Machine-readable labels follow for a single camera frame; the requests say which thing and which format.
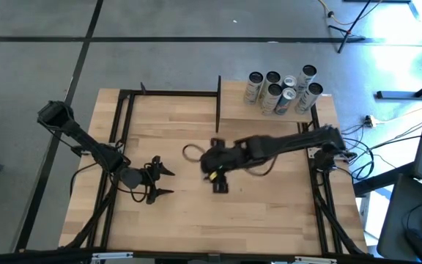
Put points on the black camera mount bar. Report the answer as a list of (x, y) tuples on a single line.
[(50, 256)]

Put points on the silver metal bracket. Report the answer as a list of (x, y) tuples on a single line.
[(315, 260), (112, 255)]

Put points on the wooden shelf board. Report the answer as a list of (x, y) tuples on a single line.
[(233, 106)]

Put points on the palm print beverage can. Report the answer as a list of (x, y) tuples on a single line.
[(253, 89)]

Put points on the black-lid white beverage can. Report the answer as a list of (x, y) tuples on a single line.
[(306, 78), (308, 100)]

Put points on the black desk leg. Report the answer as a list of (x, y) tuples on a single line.
[(379, 181)]

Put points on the black stand base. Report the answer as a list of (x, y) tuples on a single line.
[(394, 94)]

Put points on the small power plug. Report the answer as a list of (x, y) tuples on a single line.
[(368, 120)]

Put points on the small white bracket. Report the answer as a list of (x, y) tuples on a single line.
[(310, 153)]

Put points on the black shelf side support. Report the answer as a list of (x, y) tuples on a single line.
[(314, 115), (218, 110)]

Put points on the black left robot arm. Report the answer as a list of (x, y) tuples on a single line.
[(86, 141)]

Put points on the black tripod stand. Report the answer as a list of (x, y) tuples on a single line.
[(346, 33)]

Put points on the pineapple print beverage can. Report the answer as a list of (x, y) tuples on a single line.
[(270, 102)]

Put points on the black metal table frame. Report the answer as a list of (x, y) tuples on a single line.
[(174, 93)]

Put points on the black computer mouse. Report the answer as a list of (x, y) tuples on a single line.
[(421, 243)]

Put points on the silver-lid blue beverage can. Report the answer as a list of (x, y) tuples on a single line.
[(285, 104), (289, 81)]

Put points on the black-lid silver beverage can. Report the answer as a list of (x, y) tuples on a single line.
[(272, 77)]

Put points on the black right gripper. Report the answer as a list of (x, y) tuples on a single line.
[(220, 159)]

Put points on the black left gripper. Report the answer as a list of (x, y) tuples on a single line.
[(152, 179)]

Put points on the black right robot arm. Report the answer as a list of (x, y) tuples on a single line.
[(291, 141)]

